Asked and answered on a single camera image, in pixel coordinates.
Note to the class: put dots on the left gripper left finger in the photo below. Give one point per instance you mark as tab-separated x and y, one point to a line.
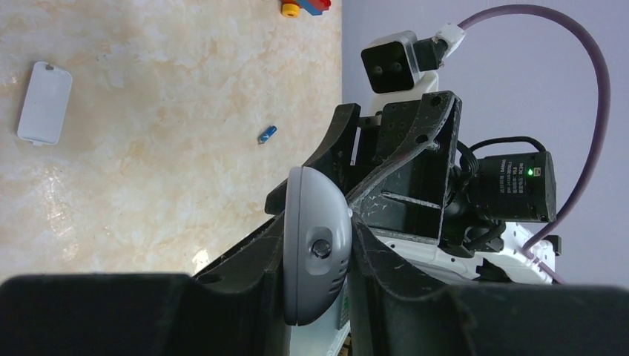
234	306

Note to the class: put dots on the blue battery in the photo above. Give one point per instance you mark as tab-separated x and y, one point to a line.
266	134

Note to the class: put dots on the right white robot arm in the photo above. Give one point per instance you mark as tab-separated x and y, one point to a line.
428	208

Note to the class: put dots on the white remote control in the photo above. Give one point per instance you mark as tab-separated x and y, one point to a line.
317	238

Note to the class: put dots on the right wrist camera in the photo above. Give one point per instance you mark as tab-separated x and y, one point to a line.
401	67

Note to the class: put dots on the white battery cover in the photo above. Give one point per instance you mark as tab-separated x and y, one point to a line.
45	104

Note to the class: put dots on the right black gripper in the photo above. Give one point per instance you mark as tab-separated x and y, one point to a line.
417	132

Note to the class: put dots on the lego brick truck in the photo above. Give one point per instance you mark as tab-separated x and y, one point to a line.
293	8

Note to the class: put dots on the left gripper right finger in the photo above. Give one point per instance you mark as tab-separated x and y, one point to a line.
396	309

